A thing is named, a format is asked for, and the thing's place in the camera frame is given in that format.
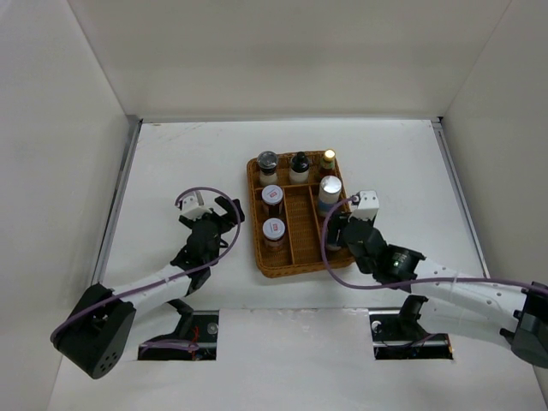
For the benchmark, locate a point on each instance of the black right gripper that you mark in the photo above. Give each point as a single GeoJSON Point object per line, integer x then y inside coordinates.
{"type": "Point", "coordinates": [337, 222]}

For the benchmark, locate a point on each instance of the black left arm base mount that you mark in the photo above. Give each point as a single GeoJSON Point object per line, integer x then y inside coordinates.
{"type": "Point", "coordinates": [193, 339]}

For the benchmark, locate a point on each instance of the brown wicker divided tray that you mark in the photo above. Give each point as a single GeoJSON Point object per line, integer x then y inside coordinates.
{"type": "Point", "coordinates": [300, 250]}

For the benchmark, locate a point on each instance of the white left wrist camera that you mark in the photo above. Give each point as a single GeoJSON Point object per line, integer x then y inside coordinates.
{"type": "Point", "coordinates": [193, 208]}

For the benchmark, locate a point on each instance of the silver-lid shaker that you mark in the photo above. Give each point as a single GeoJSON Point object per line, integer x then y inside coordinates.
{"type": "Point", "coordinates": [330, 188]}

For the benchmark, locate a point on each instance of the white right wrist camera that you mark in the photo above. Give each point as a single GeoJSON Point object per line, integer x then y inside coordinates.
{"type": "Point", "coordinates": [366, 204]}

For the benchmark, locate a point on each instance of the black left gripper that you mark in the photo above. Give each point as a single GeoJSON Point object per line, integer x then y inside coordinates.
{"type": "Point", "coordinates": [226, 224]}

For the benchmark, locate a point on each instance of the black-capped white seasoning bottle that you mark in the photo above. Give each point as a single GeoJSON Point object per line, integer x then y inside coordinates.
{"type": "Point", "coordinates": [299, 169]}

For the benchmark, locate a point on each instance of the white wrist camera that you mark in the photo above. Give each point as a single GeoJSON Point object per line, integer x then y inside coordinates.
{"type": "Point", "coordinates": [193, 208]}
{"type": "Point", "coordinates": [366, 204]}

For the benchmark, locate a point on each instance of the white-lid spice jar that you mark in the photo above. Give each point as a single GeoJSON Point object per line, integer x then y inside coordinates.
{"type": "Point", "coordinates": [274, 231]}
{"type": "Point", "coordinates": [272, 200]}

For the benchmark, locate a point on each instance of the red sauce bottle yellow cap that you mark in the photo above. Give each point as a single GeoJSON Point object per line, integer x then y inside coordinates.
{"type": "Point", "coordinates": [327, 164]}

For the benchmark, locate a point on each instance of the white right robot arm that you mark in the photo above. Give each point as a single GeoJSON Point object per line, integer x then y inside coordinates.
{"type": "Point", "coordinates": [507, 313]}

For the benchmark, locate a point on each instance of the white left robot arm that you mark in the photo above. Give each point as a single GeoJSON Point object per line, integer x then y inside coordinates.
{"type": "Point", "coordinates": [96, 332]}

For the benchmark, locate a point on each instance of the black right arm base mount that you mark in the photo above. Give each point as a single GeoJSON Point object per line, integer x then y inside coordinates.
{"type": "Point", "coordinates": [397, 335]}

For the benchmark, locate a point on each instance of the grinder bottle clear lid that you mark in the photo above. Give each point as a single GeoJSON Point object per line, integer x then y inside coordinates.
{"type": "Point", "coordinates": [267, 162]}

